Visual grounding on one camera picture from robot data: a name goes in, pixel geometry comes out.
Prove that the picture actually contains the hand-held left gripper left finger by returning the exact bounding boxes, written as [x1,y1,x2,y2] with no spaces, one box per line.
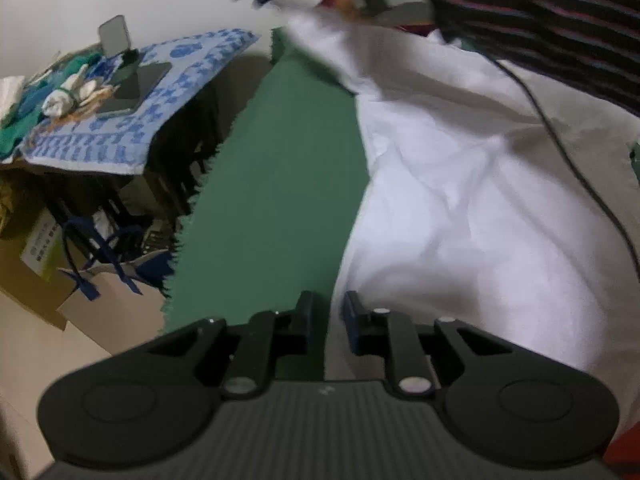
[145,291,316,401]

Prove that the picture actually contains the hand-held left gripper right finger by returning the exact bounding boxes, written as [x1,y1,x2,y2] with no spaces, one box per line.
[342,290,516,400]

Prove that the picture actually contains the white shirt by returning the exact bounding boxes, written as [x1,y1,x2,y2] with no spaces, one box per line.
[272,0,640,461]

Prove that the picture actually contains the person's right forearm striped sleeve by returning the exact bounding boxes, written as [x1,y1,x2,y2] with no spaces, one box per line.
[420,0,640,116]

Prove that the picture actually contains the green felt table cover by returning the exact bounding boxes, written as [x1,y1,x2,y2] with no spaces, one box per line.
[160,27,640,381]

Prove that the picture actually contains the blue patterned cloth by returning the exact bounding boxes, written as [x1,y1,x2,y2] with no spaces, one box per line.
[20,29,261,177]

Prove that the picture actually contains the grey phone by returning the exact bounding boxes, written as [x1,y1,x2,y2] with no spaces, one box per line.
[97,15,134,57]

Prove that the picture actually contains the black crate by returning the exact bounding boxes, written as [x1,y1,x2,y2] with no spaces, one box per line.
[50,85,226,271]

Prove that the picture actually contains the white rolled cloth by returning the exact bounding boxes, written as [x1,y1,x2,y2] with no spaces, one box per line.
[42,65,108,118]

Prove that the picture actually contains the white paper tissue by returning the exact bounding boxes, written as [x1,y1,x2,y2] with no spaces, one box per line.
[0,76,26,122]

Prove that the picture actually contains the green cloth pile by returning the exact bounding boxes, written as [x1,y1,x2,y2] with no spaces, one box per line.
[0,52,101,161]

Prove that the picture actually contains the cardboard box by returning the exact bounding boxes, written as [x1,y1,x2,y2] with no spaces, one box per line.
[0,170,76,331]

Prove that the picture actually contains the red cloth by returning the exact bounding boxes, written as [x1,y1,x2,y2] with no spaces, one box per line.
[602,420,640,480]

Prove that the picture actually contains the paper bag with blue handles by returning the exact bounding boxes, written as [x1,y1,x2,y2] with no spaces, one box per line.
[57,217,176,361]

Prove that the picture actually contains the black cable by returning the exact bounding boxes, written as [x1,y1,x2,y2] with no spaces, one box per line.
[487,57,640,283]

